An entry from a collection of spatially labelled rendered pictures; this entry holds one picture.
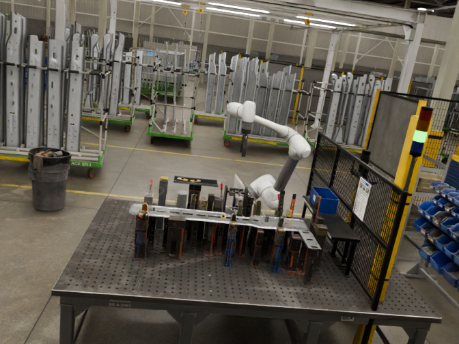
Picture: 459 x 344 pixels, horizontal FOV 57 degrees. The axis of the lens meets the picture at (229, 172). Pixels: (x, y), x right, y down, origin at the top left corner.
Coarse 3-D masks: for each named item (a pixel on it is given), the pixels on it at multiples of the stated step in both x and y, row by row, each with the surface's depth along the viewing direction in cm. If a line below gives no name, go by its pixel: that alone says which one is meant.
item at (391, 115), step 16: (384, 96) 555; (400, 96) 508; (384, 112) 549; (400, 112) 505; (416, 112) 464; (368, 128) 586; (384, 128) 543; (400, 128) 500; (368, 144) 585; (384, 144) 538; (400, 144) 496; (384, 160) 534; (384, 192) 525; (368, 208) 564; (384, 208) 523
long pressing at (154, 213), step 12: (156, 216) 313; (168, 216) 314; (192, 216) 320; (204, 216) 323; (228, 216) 330; (240, 216) 332; (252, 216) 336; (264, 216) 340; (264, 228) 320; (288, 228) 324; (300, 228) 327
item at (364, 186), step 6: (360, 180) 327; (366, 180) 316; (360, 186) 325; (366, 186) 315; (360, 192) 324; (366, 192) 314; (360, 198) 323; (366, 198) 313; (360, 204) 322; (366, 204) 312; (354, 210) 331; (360, 210) 321; (360, 216) 320
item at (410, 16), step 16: (144, 0) 1335; (176, 0) 1154; (224, 0) 1020; (272, 0) 853; (288, 0) 850; (304, 0) 852; (320, 0) 855; (336, 0) 857; (256, 16) 1376; (288, 16) 1190; (320, 16) 1049; (384, 16) 874; (400, 16) 877; (416, 16) 879
